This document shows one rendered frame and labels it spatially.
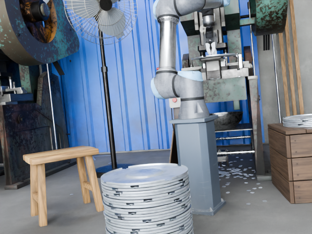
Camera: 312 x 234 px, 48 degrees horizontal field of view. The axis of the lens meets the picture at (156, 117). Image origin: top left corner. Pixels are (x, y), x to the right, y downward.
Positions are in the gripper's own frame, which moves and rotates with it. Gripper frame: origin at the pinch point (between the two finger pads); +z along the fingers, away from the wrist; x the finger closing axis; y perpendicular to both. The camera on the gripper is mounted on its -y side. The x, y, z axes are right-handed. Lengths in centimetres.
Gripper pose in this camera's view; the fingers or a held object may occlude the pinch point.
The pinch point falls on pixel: (211, 54)
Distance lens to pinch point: 228.8
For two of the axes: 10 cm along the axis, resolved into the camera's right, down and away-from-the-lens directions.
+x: -9.7, 0.9, 2.4
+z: 1.0, 9.9, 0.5
